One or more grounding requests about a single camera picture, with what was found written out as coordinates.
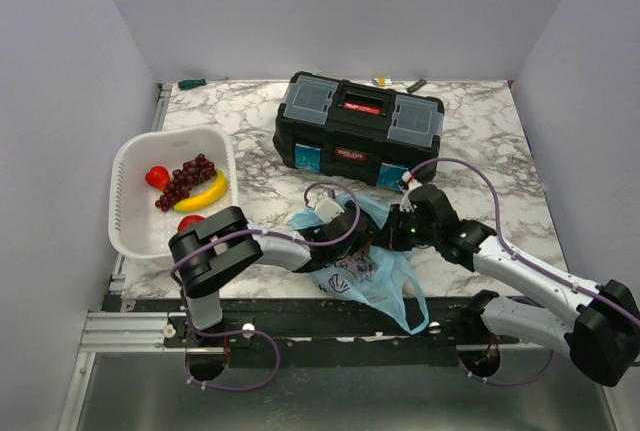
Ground dark red fake grapes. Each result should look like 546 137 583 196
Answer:
154 154 217 212

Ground black plastic toolbox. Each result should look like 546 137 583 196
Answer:
273 72 445 191

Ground yellow fake banana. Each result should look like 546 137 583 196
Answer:
173 171 228 213

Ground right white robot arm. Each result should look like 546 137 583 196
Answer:
372 185 639 387

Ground light blue plastic bag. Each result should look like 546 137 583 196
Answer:
288 193 431 336

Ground red fake fruit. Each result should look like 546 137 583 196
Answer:
177 215 204 232

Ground red fake pear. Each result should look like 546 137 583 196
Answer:
145 166 171 191

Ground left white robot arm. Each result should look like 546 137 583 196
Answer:
168 201 379 332

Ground green handled screwdriver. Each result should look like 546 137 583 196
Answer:
177 76 229 90

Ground purple cable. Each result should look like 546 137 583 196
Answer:
399 157 640 386
169 180 362 392

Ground small black clip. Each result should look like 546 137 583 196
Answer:
406 79 427 94

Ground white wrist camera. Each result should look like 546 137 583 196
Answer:
399 171 421 212
313 197 344 224

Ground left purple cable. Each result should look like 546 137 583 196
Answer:
169 180 362 392

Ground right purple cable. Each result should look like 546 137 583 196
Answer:
399 157 640 386

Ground aluminium frame profile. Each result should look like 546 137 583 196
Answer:
79 312 168 353

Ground yellow white small connector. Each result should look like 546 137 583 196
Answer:
374 77 393 87

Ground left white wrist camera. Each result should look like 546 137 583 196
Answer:
313 197 344 224

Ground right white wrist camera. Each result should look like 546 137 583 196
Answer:
399 171 421 212

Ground white plastic basket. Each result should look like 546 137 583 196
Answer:
108 125 239 266

